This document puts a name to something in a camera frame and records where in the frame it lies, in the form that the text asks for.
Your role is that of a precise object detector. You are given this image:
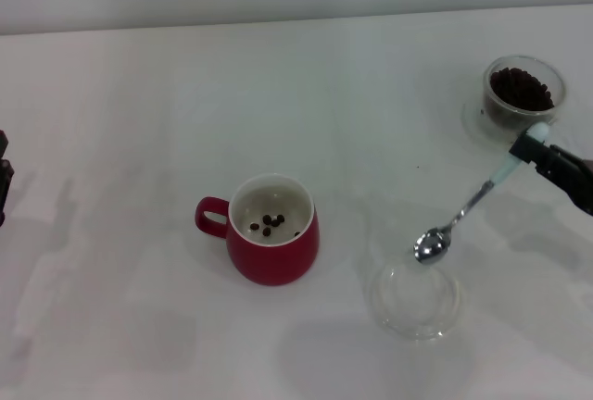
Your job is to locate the red ceramic mug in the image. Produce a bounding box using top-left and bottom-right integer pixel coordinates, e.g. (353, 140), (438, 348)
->
(195, 172), (321, 287)

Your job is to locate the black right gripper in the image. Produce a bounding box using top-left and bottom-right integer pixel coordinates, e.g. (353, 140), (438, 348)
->
(509, 133), (593, 216)

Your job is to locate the clear glass dish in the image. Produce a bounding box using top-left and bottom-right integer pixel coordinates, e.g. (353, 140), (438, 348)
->
(368, 260), (463, 342)

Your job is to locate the clear glass cup with handle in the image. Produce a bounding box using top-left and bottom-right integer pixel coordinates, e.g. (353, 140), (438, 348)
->
(483, 55), (569, 142)

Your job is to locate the clear glass saucer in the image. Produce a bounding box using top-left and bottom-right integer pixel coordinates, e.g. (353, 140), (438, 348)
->
(461, 89), (574, 146)

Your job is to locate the metal spoon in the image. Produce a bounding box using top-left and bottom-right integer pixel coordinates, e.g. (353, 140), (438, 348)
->
(412, 122), (553, 266)

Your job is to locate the pile of coffee beans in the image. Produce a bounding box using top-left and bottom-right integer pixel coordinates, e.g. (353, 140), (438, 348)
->
(486, 66), (556, 129)

